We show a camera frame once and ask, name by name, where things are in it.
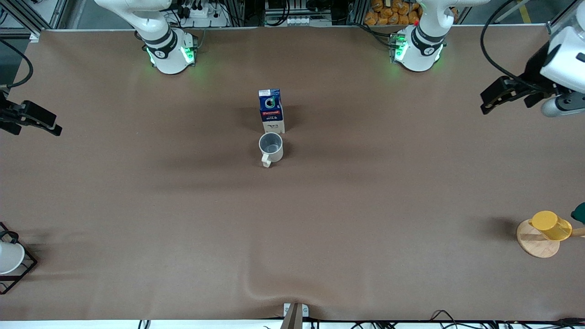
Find white empty power strip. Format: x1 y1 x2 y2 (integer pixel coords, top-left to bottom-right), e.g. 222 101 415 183
286 16 333 27

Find white power strip with plugs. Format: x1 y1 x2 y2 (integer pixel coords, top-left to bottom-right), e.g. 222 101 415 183
176 0 230 28

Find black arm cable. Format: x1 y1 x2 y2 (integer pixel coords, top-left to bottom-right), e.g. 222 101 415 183
0 40 34 90
480 0 549 85

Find beige cup with handle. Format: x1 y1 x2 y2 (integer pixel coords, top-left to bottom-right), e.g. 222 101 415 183
258 132 284 168

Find brown table cloth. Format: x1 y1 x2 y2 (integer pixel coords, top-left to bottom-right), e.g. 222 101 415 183
0 25 585 321

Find black wire rack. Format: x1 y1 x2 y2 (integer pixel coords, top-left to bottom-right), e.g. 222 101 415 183
0 222 38 295

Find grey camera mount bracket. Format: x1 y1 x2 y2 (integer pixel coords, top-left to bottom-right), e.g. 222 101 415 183
280 302 309 329

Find yellow cup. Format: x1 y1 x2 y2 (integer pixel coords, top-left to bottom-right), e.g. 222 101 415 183
529 211 573 241

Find blue white milk carton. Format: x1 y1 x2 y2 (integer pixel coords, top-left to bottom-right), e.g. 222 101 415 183
258 88 286 135

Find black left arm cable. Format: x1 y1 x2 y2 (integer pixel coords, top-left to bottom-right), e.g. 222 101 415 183
480 0 549 85

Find aluminium frame profile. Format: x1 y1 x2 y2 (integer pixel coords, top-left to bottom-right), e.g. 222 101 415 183
0 0 69 42
546 7 585 36

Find white cup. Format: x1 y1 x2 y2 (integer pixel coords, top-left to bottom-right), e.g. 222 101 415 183
0 241 25 275

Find wooden mug stand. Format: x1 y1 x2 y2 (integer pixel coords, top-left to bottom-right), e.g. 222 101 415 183
516 218 585 259

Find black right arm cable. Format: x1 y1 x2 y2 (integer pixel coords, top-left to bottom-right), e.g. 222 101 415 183
0 40 34 90

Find orange snack bags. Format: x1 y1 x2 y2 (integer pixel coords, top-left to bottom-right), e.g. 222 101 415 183
364 0 457 26

